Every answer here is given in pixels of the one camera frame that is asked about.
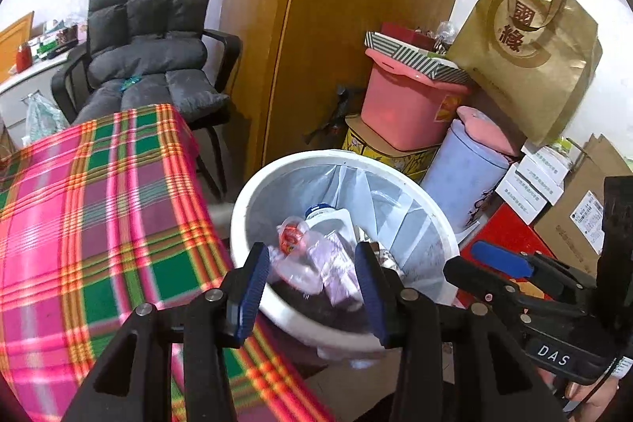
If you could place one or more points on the green white box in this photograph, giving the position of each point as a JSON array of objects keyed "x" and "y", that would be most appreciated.
[{"x": 48, "y": 44}]

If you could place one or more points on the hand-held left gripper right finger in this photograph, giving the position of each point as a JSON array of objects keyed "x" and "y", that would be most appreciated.
[{"x": 371, "y": 293}]

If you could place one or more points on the pink green plaid tablecloth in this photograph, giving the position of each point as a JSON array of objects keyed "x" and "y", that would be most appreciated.
[{"x": 99, "y": 229}]

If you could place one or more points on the clear bottle with red label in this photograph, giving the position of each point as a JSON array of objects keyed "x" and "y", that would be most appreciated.
[{"x": 292, "y": 236}]

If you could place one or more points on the gold paper bag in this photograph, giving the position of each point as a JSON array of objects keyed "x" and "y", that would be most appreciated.
[{"x": 519, "y": 56}]

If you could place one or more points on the green printed plastic bag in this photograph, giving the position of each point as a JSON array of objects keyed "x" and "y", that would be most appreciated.
[{"x": 44, "y": 118}]

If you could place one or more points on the red thermos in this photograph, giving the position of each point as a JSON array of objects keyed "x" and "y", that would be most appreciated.
[{"x": 22, "y": 58}]

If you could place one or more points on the teal packet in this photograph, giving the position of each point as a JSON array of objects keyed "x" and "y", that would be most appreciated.
[{"x": 131, "y": 83}]

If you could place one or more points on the brown cardboard box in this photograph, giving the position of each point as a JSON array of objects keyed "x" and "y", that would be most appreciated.
[{"x": 564, "y": 214}]

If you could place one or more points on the lavender bin with pink lid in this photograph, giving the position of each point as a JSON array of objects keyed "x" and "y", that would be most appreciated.
[{"x": 460, "y": 175}]

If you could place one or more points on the person's right hand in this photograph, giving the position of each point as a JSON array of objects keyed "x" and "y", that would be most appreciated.
[{"x": 608, "y": 407}]

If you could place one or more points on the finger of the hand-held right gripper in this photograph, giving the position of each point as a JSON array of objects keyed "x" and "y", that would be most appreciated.
[
  {"x": 484, "y": 283},
  {"x": 499, "y": 259}
]

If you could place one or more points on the grey cushioned chair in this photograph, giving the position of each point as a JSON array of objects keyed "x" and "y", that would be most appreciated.
[{"x": 148, "y": 6}]

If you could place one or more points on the black white striped box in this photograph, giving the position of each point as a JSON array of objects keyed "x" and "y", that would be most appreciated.
[{"x": 420, "y": 61}]

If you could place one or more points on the crushed clear ribbed bottle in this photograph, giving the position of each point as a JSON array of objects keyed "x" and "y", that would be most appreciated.
[{"x": 336, "y": 264}]

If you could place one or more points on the wooden headboard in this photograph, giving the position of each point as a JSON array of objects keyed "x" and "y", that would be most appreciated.
[{"x": 17, "y": 41}]

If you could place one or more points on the white nightstand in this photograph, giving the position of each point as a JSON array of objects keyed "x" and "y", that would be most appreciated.
[{"x": 29, "y": 81}]

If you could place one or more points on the white cardboard box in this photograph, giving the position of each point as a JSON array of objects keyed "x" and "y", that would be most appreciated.
[
  {"x": 526, "y": 194},
  {"x": 546, "y": 165}
]

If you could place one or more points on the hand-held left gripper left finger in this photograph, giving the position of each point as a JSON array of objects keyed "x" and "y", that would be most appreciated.
[{"x": 252, "y": 293}]

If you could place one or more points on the yellow printed box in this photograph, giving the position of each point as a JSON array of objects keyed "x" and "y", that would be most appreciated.
[{"x": 376, "y": 155}]

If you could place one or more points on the wooden wardrobe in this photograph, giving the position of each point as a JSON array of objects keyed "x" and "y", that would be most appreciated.
[{"x": 346, "y": 6}]

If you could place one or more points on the pink plastic bucket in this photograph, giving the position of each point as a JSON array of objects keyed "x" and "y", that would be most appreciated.
[{"x": 400, "y": 105}]

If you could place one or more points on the silver foil wrapper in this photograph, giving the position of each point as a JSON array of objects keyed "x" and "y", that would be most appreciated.
[{"x": 390, "y": 264}]

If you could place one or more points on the red gold box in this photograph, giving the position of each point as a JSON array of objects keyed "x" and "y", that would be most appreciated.
[{"x": 499, "y": 229}]

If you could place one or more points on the black case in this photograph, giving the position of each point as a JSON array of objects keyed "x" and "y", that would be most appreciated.
[{"x": 64, "y": 47}]

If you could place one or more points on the white trash can with liner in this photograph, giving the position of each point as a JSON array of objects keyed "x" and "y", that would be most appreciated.
[{"x": 257, "y": 204}]

